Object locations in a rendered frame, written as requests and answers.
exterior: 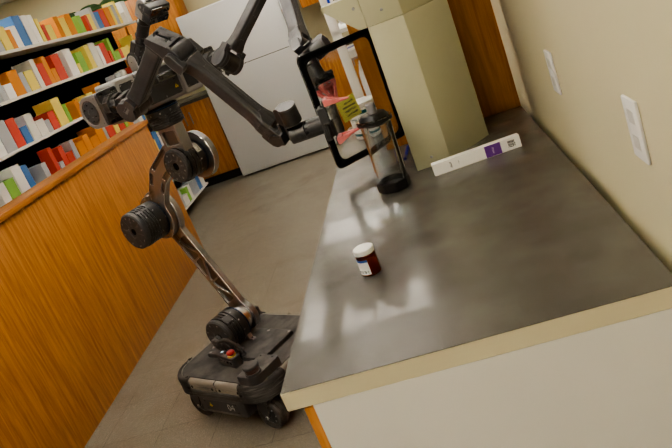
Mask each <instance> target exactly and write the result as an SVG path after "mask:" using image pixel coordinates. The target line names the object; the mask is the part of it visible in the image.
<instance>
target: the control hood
mask: <svg viewBox="0 0 672 448"><path fill-rule="evenodd" d="M320 11H321V12H322V13H324V14H326V15H328V16H330V17H332V18H335V19H337V20H339V21H341V22H343V23H345V24H347V25H349V26H351V27H353V28H356V29H358V30H363V29H365V28H367V24H366V21H365V18H364V15H363V13H362V10H361V7H360V4H359V1H358V0H339V1H337V2H334V3H332V4H331V3H328V4H326V5H325V6H323V7H322V8H321V9H320Z"/></svg>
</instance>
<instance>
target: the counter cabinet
mask: <svg viewBox="0 0 672 448"><path fill-rule="evenodd" d="M305 412H306V414H307V416H308V418H309V421H310V423H311V425H312V427H313V430H314V432H315V434H316V436H317V438H318V441H319V443H320V445H321V447H322V448H672V308H670V309H666V310H663V311H659V312H655V313H652V314H648V315H644V316H641V317H637V318H633V319H629V320H626V321H622V322H618V323H615V324H611V325H607V326H604V327H600V328H596V329H592V330H589V331H585V332H581V333H578V334H574V335H570V336H567V337H563V338H559V339H556V340H552V341H548V342H544V343H541V344H537V345H533V346H530V347H526V348H522V349H519V350H515V351H511V352H507V353H504V354H500V355H496V356H493V357H489V358H485V359H482V360H478V361H474V362H470V363H467V364H463V365H459V366H456V367H452V368H448V369H445V370H441V371H437V372H433V373H430V374H426V375H422V376H419V377H415V378H411V379H408V380H404V381H400V382H397V383H393V384H389V385H385V386H382V387H378V388H374V389H371V390H367V391H363V392H360V393H356V394H352V395H348V396H345V397H341V398H337V399H334V400H330V401H326V402H323V403H319V404H315V405H311V406H308V407H305Z"/></svg>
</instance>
